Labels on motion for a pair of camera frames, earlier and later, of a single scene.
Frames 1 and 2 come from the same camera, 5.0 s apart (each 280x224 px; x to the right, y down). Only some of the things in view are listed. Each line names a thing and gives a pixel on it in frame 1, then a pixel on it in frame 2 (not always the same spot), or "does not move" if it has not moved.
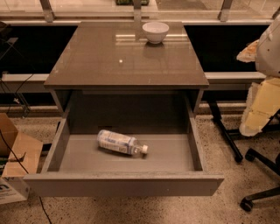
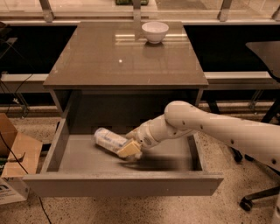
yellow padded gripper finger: x=248 y=53 -> x=133 y=134
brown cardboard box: x=22 y=153 does not move
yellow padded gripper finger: x=263 y=102 -> x=129 y=150
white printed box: x=12 y=190 does not move
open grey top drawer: x=79 y=166 does not move
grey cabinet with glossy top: x=111 y=80 does not move
